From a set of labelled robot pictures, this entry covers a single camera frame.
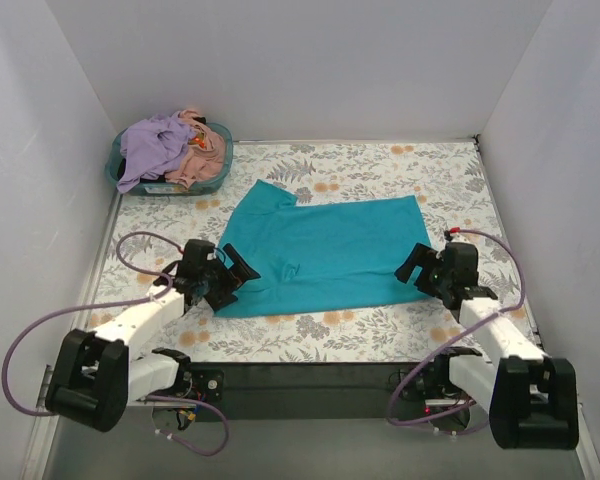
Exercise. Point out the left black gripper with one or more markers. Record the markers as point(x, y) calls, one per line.
point(225, 282)

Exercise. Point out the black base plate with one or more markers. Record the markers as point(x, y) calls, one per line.
point(290, 391)

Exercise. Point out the teal t shirt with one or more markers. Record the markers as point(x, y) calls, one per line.
point(321, 257)

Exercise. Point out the floral table mat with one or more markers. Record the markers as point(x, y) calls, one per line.
point(448, 182)

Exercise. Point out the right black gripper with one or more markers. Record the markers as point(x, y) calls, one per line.
point(425, 275)

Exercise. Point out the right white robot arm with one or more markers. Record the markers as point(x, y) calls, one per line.
point(530, 397)

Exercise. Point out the lilac t shirt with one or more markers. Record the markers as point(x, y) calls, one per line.
point(152, 148)

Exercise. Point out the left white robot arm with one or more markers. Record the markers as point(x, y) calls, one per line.
point(99, 372)

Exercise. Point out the pink t shirt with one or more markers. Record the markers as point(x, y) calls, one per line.
point(204, 153)

